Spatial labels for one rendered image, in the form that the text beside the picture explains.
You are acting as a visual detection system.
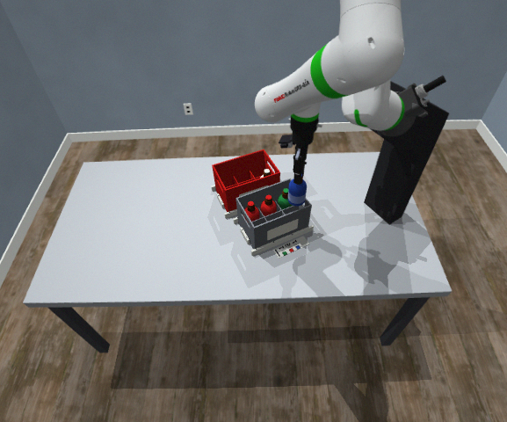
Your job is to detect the green bottle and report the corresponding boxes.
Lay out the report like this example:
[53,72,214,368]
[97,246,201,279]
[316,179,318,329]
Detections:
[278,188,292,209]

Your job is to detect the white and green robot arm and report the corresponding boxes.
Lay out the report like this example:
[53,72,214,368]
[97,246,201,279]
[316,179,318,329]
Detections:
[255,0,446,137]

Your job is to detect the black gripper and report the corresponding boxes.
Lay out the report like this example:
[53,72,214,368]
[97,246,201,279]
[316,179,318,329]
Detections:
[292,132,314,184]

